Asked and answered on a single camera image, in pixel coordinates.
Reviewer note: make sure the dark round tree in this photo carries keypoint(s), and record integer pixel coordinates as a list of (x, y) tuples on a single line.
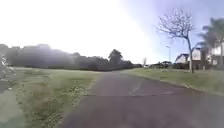
[(115, 56)]

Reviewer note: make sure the grey asphalt road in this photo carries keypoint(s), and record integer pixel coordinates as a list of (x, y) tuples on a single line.
[(133, 103)]

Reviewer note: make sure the street lamp pole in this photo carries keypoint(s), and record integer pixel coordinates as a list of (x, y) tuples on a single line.
[(169, 55)]

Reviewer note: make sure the long dark tree row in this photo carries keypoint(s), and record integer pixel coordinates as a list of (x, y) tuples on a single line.
[(50, 58)]

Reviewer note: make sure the wide grass field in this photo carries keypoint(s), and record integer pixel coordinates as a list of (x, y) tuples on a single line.
[(53, 90)]

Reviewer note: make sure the bare tree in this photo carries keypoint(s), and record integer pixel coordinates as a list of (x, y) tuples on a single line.
[(188, 46)]

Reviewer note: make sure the green grass verge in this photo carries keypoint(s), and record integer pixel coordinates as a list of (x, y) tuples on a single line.
[(193, 78)]

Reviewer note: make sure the row of houses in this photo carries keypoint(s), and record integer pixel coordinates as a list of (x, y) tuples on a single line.
[(196, 56)]

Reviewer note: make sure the tall palm tree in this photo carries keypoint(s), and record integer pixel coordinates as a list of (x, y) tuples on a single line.
[(215, 33)]

